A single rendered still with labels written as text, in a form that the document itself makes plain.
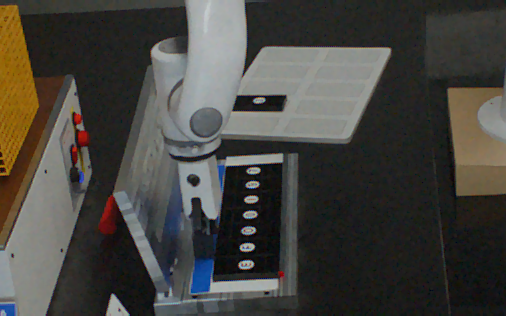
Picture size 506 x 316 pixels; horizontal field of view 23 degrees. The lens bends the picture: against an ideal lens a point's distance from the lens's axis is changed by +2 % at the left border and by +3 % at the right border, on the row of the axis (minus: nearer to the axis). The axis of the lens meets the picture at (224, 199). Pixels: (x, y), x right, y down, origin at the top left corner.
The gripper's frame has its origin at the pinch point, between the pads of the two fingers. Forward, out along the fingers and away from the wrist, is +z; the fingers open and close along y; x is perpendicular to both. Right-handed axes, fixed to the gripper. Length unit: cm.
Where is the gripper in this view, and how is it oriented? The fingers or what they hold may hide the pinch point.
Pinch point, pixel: (205, 235)
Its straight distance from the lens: 190.0
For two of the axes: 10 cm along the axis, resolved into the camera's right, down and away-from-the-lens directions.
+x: -9.9, 0.6, 1.0
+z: 1.1, 8.7, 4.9
